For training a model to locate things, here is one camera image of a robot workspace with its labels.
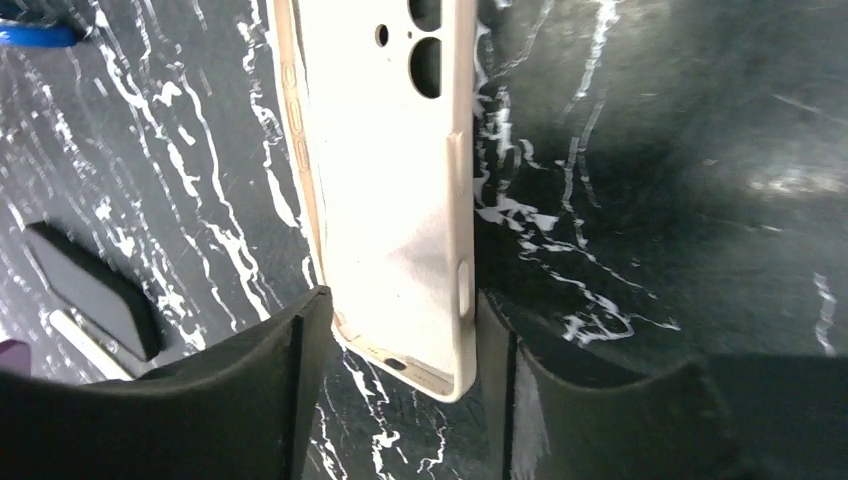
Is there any white acrylic marker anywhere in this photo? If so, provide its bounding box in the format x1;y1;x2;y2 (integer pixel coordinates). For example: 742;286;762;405
48;310;135;381

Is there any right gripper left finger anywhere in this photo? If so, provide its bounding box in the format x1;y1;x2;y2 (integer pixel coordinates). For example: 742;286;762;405
1;286;333;479

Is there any pink phone case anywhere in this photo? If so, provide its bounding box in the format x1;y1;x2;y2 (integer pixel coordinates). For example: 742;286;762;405
269;1;477;403

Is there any black cased phone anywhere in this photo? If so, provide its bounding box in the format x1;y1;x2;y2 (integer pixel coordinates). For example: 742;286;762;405
24;221;162;361

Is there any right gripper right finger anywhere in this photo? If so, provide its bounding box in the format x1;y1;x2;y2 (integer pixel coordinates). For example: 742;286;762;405
475;291;847;479

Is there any blue stapler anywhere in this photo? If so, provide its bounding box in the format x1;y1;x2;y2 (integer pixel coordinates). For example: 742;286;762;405
1;18;80;48

